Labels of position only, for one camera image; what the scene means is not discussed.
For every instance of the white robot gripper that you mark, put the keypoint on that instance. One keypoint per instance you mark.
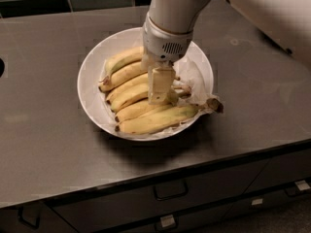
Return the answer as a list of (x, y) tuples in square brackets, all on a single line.
[(162, 44)]

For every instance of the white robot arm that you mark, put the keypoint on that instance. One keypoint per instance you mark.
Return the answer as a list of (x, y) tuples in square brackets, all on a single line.
[(169, 26)]

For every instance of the yellow banana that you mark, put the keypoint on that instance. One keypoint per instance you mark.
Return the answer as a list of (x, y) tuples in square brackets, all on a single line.
[(137, 109), (132, 94), (121, 59), (121, 76), (139, 79), (161, 120)]

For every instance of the top yellow banana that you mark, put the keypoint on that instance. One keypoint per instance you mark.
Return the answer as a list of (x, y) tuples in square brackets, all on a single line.
[(121, 59)]

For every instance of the white paper bowl liner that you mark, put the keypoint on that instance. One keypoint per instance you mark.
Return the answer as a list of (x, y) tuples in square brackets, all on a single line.
[(194, 70)]

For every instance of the white bowl with bananas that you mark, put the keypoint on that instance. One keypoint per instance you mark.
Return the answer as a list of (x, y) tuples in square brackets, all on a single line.
[(92, 70)]

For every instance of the front yellow banana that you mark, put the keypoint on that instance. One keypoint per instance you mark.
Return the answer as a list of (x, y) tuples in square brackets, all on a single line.
[(161, 120)]

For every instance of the white label on drawer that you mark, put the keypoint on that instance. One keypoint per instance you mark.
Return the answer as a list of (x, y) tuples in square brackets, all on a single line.
[(257, 202)]

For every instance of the black drawer handle middle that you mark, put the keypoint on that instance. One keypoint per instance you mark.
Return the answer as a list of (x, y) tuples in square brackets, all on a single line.
[(170, 190)]

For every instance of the black drawer handle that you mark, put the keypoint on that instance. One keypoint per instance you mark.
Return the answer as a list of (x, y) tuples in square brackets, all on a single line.
[(170, 190), (29, 216)]

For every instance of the dark drawer with handle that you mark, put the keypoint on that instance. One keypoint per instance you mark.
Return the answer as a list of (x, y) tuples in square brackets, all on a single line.
[(109, 212)]

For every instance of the black drawer handle left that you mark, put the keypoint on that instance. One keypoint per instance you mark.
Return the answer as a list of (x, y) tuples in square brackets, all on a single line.
[(29, 216)]

